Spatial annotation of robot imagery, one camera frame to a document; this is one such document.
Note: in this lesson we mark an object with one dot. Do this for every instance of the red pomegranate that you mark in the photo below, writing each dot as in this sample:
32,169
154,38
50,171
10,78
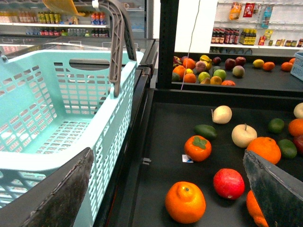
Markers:
228,183

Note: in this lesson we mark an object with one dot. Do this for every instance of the glass top freezer chest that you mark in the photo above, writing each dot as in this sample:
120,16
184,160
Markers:
13,46

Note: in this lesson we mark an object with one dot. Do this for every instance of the large bumpy orange centre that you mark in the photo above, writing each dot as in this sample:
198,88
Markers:
267,148

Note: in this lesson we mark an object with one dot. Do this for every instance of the yellow lemon on rear tray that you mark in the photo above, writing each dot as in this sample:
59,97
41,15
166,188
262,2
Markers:
258,63

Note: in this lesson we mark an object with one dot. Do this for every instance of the small orange tangerine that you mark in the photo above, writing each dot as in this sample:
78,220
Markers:
295,127

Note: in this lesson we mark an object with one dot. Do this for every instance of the red apple centre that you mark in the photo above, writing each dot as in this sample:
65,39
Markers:
298,142

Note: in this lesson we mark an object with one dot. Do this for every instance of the white pear lower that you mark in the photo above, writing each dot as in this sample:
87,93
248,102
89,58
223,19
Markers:
243,135

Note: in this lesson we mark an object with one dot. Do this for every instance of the orange mandarin behind finger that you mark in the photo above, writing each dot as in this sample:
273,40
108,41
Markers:
255,211

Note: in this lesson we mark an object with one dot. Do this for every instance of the green lime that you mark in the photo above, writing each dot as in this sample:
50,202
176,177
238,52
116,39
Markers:
276,126
287,148

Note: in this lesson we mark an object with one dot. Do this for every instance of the black rear display tray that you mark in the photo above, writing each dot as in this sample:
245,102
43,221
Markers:
236,74

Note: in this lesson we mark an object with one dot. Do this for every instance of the black display tray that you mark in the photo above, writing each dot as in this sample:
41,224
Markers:
236,74
153,163

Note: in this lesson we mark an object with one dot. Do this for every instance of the dark green avocado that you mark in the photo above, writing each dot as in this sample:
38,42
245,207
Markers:
206,131

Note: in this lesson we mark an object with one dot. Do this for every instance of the white pear upper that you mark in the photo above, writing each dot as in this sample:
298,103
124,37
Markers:
221,114

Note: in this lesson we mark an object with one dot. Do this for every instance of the camera left gripper right finger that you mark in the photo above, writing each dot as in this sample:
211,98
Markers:
279,194

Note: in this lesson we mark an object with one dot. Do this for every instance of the mint green plastic shopping basket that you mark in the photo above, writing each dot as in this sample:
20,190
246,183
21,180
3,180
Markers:
50,111

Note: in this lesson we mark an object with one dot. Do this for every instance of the large bumpy orange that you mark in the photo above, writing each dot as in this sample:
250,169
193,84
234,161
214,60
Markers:
185,202
267,148

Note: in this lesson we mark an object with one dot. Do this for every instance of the white round pear right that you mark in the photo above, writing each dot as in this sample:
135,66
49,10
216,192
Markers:
298,111

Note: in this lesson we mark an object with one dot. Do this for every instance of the camera left gripper left finger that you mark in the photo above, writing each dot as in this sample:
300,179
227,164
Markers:
56,200

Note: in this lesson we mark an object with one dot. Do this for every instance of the large bumpy orange front left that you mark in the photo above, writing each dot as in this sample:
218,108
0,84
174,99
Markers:
185,202

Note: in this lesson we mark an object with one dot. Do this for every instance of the orange beside rear lemon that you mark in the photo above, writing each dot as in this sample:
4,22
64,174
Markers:
268,66

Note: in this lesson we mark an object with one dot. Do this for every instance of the orange persimmon with green calyx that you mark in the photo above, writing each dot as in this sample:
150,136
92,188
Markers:
198,148

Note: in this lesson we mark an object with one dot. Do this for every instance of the green lime lower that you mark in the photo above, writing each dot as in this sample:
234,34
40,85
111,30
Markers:
287,148

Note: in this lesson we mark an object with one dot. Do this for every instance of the black front display tray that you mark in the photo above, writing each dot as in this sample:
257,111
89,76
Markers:
153,163

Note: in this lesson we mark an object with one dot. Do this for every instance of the green lime upper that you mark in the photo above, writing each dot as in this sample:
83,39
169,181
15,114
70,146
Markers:
276,126

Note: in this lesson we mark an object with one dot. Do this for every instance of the small blue plastic basket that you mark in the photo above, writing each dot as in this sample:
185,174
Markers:
297,68

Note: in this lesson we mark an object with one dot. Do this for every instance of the black perforated shelf post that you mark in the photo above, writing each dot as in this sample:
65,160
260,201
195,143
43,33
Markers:
168,27

